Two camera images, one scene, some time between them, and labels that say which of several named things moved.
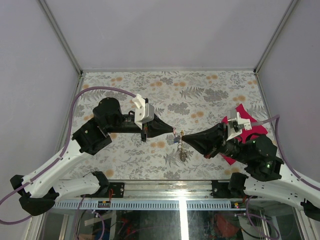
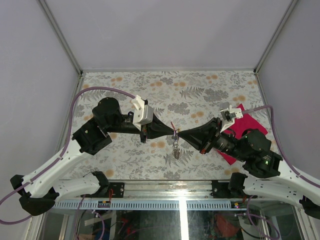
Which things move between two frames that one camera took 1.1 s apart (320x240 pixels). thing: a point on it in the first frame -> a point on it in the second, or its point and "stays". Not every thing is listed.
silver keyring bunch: [183, 152] -> [176, 149]
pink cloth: [258, 129] stays
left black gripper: [155, 128] stays
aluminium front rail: [170, 190] stays
